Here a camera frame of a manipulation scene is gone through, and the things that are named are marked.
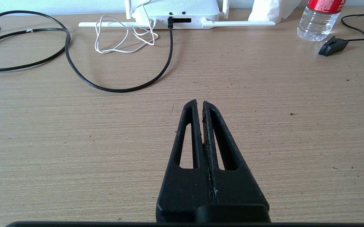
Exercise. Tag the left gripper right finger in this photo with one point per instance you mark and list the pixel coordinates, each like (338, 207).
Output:
(235, 189)

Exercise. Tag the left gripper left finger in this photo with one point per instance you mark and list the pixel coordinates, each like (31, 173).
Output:
(182, 189)

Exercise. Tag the white router with antennas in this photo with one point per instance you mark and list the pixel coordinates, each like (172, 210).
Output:
(182, 12)

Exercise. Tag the white toilet paper roll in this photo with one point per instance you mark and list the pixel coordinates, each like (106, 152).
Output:
(273, 9)

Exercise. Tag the red-capped water bottle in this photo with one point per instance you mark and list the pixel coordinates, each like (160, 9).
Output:
(319, 20)

